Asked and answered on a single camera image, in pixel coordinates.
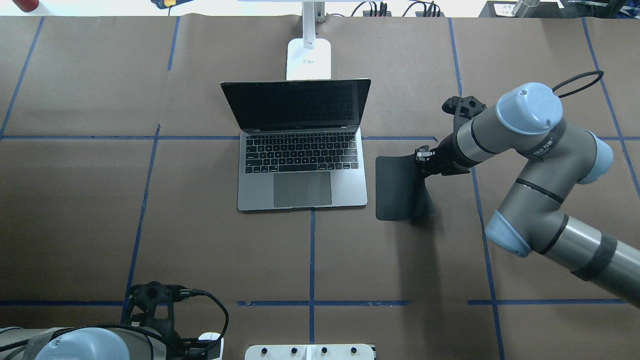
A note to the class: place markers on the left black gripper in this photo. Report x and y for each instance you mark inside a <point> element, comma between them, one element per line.
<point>190,341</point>

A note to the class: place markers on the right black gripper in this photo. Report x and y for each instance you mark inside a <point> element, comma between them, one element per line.
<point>446,156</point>

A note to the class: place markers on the black mouse pad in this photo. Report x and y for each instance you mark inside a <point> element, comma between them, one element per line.
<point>400,190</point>

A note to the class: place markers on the grey laptop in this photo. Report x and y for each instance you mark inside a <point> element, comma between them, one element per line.
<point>300,143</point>

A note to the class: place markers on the white computer mouse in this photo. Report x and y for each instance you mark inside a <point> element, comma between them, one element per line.
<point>211,337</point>

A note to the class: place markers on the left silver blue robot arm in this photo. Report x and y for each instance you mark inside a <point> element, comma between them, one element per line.
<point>107,341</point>

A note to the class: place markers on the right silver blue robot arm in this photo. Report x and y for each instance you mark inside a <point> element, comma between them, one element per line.
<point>559,155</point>

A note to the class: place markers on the white desk lamp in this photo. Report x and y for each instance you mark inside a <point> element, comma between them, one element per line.
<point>309,57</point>

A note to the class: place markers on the near orange black usb hub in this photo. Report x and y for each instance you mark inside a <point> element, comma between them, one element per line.
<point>430,9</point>

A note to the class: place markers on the orange black usb hub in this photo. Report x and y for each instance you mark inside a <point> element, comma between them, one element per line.
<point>377,10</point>
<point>430,9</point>

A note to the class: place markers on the black box under cylinder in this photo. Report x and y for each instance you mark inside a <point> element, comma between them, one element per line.
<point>502,9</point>

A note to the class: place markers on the far orange black usb hub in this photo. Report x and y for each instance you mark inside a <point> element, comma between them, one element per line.
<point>377,10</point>

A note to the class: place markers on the silver metal cylinder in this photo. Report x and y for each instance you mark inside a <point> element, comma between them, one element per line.
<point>525,8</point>

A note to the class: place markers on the dark blue patterned pouch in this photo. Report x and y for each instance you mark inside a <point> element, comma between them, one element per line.
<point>166,4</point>

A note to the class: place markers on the red cylindrical bottle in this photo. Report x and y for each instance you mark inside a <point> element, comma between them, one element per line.
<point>27,6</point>

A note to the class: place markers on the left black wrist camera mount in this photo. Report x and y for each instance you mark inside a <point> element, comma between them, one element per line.
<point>151,305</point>

